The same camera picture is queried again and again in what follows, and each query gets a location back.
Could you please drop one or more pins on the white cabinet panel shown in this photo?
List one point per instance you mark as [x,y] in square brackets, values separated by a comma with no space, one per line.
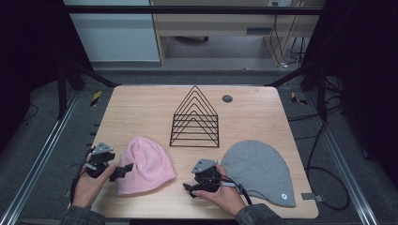
[115,37]

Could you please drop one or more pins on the grey beanie hat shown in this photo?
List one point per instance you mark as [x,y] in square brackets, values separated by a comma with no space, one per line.
[259,168]

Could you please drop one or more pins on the black curtain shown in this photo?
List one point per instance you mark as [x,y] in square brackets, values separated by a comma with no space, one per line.
[366,62]
[28,47]

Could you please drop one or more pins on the pink knitted beanie hat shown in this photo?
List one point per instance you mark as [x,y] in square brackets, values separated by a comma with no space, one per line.
[147,165]

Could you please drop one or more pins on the yellow black striped tape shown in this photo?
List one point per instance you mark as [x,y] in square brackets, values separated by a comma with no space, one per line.
[295,98]
[96,98]

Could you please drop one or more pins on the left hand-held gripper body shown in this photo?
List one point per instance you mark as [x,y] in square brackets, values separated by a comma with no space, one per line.
[101,157]

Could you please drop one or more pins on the person's right hand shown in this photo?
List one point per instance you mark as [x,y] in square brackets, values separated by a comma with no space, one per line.
[228,197]

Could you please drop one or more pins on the light wooden desk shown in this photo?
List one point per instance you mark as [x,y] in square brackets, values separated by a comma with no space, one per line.
[216,25]

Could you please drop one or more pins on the black horizontal frame bar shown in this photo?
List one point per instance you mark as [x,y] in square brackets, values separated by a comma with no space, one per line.
[187,10]

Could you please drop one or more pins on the grey round table grommet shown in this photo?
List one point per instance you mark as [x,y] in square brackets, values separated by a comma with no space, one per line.
[227,98]

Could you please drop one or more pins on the person's left hand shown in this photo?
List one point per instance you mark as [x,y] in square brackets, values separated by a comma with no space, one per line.
[86,190]

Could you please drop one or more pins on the grey tape strip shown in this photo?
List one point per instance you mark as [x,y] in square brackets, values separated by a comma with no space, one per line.
[311,197]

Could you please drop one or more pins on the aluminium frame rail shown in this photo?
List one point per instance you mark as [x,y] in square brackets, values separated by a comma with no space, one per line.
[37,159]
[344,162]

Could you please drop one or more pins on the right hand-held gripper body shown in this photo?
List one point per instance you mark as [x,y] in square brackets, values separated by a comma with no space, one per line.
[205,165]

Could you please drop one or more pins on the black metal stand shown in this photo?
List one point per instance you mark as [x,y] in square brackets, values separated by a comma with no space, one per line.
[321,90]
[62,90]

